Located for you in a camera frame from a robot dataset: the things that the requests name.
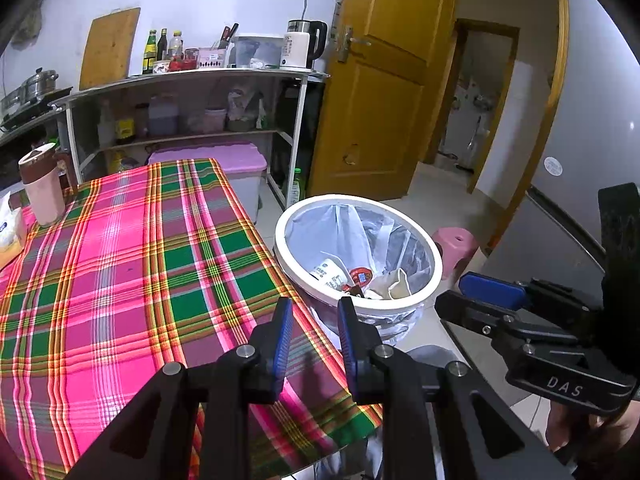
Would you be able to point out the red jar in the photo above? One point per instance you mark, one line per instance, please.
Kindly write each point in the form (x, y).
(185, 62)

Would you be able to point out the person's right hand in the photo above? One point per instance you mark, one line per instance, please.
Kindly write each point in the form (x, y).
(600, 435)

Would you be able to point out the pink plastic tub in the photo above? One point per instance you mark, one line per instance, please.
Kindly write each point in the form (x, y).
(215, 120)

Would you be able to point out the beige paper bag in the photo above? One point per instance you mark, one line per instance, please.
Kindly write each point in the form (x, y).
(395, 285)

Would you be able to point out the white yellow tissue pack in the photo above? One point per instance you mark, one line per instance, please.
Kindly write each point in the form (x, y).
(10, 235)

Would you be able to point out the white round bin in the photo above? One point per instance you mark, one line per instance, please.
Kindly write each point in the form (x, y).
(281, 250)

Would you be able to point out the crumpled plastic bag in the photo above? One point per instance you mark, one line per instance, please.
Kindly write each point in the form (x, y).
(245, 107)

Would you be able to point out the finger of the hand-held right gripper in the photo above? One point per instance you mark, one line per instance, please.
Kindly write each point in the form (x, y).
(492, 290)
(470, 317)

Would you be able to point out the steel pan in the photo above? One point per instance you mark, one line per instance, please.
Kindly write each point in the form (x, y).
(12, 100)

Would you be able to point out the wooden cutting board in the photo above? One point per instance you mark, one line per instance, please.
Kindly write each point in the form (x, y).
(110, 47)

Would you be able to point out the yellow label bottle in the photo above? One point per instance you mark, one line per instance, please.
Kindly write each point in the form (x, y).
(125, 130)

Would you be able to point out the dark sauce bottle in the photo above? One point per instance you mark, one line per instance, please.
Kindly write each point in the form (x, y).
(162, 47)

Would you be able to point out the grey refrigerator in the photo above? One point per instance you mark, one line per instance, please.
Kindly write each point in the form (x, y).
(590, 110)

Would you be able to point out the pink brown pitcher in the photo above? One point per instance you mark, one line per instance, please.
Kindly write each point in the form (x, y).
(45, 195)

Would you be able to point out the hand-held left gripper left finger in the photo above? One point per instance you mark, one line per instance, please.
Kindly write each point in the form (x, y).
(282, 345)

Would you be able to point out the clear plastic bottle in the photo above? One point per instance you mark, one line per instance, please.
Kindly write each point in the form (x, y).
(176, 47)

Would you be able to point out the metal kitchen shelf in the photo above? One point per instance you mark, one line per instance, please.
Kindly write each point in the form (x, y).
(200, 77)

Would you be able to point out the pink utensil holder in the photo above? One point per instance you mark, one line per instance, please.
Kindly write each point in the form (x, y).
(214, 58)

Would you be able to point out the yellow wooden door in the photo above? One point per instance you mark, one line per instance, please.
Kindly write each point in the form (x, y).
(390, 110)

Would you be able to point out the green glass bottle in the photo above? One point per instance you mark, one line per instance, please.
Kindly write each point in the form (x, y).
(150, 55)

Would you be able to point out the clear plastic container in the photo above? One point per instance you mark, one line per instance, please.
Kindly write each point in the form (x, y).
(257, 52)

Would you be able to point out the white blue paper cup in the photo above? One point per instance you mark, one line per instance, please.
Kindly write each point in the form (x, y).
(327, 272)

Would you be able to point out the small white bowl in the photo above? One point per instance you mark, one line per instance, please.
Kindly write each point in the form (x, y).
(161, 67)

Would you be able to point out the green plastic bottle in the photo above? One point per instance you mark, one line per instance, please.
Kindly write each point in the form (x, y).
(296, 192)

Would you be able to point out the metal stove counter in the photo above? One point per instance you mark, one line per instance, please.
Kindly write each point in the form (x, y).
(25, 127)

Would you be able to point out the white electric kettle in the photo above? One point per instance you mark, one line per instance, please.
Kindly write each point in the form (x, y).
(295, 47)

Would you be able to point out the clear plastic bin liner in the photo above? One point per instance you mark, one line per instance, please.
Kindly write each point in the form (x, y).
(350, 230)

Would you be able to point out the pink plastic stool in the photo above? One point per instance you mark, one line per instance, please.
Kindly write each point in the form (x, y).
(455, 242)

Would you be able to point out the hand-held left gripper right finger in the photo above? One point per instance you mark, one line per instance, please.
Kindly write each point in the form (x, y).
(347, 345)

